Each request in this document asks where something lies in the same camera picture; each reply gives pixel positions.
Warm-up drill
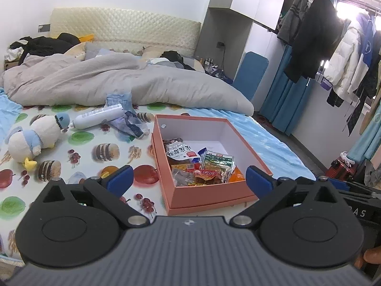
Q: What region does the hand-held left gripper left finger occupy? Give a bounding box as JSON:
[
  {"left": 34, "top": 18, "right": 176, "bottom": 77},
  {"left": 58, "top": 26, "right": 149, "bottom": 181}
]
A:
[{"left": 39, "top": 165, "right": 149, "bottom": 227}]

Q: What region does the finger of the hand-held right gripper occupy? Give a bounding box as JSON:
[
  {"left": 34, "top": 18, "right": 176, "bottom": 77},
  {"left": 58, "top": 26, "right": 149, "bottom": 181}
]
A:
[{"left": 335, "top": 182, "right": 378, "bottom": 199}]

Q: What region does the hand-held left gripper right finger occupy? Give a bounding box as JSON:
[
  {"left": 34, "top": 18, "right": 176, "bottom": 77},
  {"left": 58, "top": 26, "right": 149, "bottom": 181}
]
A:
[{"left": 230, "top": 166, "right": 341, "bottom": 227}]

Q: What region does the green white snack packet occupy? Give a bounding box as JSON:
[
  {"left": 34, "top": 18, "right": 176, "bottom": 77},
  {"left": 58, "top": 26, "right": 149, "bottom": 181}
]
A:
[{"left": 200, "top": 151, "right": 236, "bottom": 183}]

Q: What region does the pink cardboard box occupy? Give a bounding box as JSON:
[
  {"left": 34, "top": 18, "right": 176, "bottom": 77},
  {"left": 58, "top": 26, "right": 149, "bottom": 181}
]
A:
[{"left": 150, "top": 114, "right": 274, "bottom": 216}]

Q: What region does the pile of snack packets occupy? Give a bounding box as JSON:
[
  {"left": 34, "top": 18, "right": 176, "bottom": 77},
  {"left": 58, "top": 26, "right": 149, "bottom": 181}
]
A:
[{"left": 162, "top": 137, "right": 247, "bottom": 187}]

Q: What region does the person's right hand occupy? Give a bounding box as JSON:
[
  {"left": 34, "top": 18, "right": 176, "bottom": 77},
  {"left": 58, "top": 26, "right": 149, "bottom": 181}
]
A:
[{"left": 355, "top": 247, "right": 381, "bottom": 270}]

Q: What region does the red suitcase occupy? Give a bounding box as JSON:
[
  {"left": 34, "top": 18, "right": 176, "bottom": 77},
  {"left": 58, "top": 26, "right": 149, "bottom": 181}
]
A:
[{"left": 325, "top": 157, "right": 358, "bottom": 181}]

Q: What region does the fruit print sheet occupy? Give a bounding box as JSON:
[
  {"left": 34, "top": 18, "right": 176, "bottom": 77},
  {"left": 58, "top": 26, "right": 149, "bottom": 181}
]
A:
[{"left": 0, "top": 103, "right": 191, "bottom": 257}]

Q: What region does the teal hanging garment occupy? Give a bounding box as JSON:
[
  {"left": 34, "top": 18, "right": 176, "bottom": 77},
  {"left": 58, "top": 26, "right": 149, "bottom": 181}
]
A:
[{"left": 346, "top": 104, "right": 381, "bottom": 162}]

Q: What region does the crumpled blue plastic bag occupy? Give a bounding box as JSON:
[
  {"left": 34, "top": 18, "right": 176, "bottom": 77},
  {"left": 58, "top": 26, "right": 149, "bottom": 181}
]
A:
[{"left": 104, "top": 92, "right": 151, "bottom": 139}]

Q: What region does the white plastic bottle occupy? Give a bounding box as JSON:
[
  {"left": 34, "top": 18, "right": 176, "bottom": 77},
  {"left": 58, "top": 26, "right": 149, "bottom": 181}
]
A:
[{"left": 71, "top": 104, "right": 124, "bottom": 130}]

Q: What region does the blue curtain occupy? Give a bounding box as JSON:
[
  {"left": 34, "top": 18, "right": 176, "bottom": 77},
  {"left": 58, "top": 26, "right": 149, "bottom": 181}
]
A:
[{"left": 261, "top": 45, "right": 316, "bottom": 137}]

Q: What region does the white plush toy blue cap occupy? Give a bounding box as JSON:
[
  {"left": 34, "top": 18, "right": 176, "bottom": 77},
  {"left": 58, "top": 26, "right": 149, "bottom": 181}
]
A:
[{"left": 7, "top": 112, "right": 71, "bottom": 170}]

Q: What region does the black hanging garment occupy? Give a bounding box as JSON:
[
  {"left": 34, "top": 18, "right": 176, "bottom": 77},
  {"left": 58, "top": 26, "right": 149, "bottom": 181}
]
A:
[{"left": 326, "top": 87, "right": 346, "bottom": 108}]

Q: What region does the grey duvet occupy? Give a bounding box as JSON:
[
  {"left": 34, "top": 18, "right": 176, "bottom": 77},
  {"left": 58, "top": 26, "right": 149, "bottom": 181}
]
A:
[{"left": 1, "top": 51, "right": 255, "bottom": 115}]

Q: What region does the purple bag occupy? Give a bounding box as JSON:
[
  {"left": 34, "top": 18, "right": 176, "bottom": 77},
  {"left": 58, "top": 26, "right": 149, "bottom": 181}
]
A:
[{"left": 316, "top": 74, "right": 333, "bottom": 92}]

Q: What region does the group of small bottles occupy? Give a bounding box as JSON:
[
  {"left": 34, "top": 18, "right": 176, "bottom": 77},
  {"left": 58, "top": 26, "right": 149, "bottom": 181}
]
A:
[{"left": 204, "top": 58, "right": 223, "bottom": 74}]

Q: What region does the white puffer jacket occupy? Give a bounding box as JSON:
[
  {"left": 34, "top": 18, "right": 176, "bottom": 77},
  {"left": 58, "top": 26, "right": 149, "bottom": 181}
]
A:
[{"left": 323, "top": 21, "right": 366, "bottom": 96}]

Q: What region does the grey pillow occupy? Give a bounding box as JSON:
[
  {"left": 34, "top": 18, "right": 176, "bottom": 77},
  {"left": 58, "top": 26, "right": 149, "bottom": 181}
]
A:
[{"left": 85, "top": 42, "right": 147, "bottom": 62}]

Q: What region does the black clothes pile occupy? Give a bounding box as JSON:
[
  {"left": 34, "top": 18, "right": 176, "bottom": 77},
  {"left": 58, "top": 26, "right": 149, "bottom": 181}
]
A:
[
  {"left": 10, "top": 33, "right": 81, "bottom": 66},
  {"left": 159, "top": 51, "right": 197, "bottom": 72}
]

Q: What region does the blue white jacket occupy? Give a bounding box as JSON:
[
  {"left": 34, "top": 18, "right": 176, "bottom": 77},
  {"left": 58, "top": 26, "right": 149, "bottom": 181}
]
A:
[{"left": 356, "top": 12, "right": 379, "bottom": 76}]

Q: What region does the cream quilted headboard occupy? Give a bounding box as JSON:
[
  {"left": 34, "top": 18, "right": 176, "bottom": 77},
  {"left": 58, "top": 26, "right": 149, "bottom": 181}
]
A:
[{"left": 49, "top": 7, "right": 202, "bottom": 58}]

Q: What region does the black hanging coat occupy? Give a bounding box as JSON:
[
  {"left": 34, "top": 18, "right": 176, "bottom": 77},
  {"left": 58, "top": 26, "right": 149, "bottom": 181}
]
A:
[{"left": 283, "top": 0, "right": 345, "bottom": 84}]

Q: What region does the white cloth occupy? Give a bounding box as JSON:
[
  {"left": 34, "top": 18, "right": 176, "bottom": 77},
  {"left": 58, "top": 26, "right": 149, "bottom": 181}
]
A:
[{"left": 4, "top": 48, "right": 24, "bottom": 62}]

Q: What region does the grey hanging jacket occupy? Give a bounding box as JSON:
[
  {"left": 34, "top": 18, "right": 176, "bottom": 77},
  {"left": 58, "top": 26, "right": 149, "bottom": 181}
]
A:
[{"left": 277, "top": 0, "right": 312, "bottom": 47}]

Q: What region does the grey wall cabinet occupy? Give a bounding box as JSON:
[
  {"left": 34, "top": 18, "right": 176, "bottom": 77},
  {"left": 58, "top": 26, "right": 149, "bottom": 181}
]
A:
[{"left": 196, "top": 0, "right": 291, "bottom": 66}]

